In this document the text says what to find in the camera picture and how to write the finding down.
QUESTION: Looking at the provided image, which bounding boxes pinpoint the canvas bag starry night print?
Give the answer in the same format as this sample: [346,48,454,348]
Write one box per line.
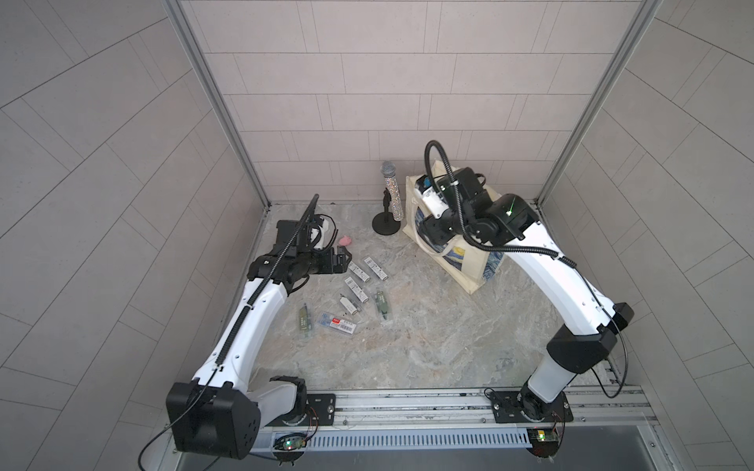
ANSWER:
[404,162,532,294]

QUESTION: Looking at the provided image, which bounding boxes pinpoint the clear case blue compass red label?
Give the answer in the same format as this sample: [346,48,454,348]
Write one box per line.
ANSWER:
[318,312,357,335]

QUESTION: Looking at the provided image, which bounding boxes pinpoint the clear case green compass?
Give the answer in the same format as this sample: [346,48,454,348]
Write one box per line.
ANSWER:
[298,304,312,337]
[375,290,390,320]

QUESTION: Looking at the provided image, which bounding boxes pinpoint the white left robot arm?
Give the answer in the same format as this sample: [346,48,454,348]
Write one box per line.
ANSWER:
[166,197,353,459]

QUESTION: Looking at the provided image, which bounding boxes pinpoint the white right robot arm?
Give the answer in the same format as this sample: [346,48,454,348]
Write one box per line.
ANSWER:
[412,188,633,421]

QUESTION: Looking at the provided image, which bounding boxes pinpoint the clear compass case far left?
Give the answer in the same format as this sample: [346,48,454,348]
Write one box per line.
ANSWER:
[349,262,371,283]

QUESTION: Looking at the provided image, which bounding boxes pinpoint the clear compass case middle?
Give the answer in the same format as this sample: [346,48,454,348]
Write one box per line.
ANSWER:
[345,277,369,303]

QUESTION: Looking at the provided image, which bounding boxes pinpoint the clear compass case far right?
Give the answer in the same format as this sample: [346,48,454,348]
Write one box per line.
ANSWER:
[363,257,389,281]

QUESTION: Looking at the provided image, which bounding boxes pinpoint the clear compass case small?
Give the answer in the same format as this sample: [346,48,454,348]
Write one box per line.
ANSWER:
[339,294,359,316]

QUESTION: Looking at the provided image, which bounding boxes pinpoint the black microphone stand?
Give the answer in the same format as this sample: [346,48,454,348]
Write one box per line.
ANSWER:
[372,188,401,236]

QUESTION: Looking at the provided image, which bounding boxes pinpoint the rhinestone microphone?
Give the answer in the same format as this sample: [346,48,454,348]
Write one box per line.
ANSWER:
[381,161,404,222]

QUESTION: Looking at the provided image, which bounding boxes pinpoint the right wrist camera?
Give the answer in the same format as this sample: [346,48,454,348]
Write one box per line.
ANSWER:
[414,175,450,219]

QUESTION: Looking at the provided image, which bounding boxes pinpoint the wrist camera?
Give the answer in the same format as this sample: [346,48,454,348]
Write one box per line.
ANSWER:
[414,175,450,219]
[306,214,338,251]

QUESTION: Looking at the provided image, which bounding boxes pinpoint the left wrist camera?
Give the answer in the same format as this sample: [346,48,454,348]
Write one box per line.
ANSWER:
[306,214,338,251]

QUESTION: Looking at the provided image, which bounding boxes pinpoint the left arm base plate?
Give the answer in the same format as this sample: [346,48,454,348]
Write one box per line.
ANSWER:
[268,392,337,427]

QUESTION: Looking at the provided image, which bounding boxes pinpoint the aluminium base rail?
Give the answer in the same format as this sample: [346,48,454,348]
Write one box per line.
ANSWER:
[246,387,658,462]

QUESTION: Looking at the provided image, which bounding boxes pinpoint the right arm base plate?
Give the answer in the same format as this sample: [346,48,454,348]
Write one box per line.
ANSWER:
[483,388,573,424]

